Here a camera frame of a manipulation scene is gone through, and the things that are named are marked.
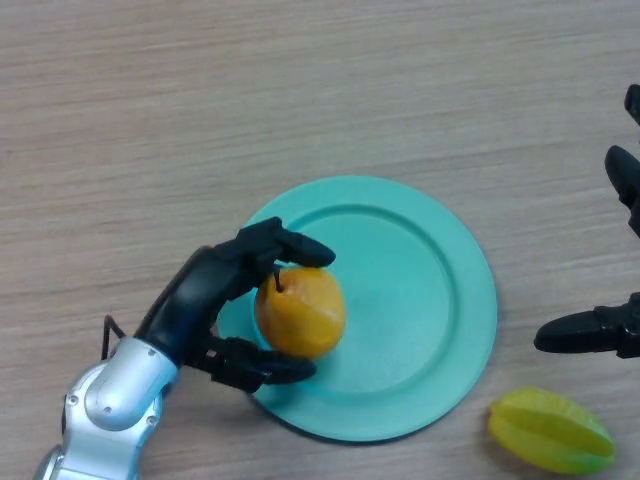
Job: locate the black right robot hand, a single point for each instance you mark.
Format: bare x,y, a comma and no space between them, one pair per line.
622,320

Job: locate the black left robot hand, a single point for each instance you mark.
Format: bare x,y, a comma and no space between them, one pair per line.
200,305

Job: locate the yellow pear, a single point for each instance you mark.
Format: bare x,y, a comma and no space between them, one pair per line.
300,312

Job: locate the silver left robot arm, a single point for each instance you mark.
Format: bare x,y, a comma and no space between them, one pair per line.
105,405

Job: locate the green round plate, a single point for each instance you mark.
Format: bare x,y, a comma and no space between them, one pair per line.
390,310

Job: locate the yellow-green starfruit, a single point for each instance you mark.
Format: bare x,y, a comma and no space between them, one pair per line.
551,431

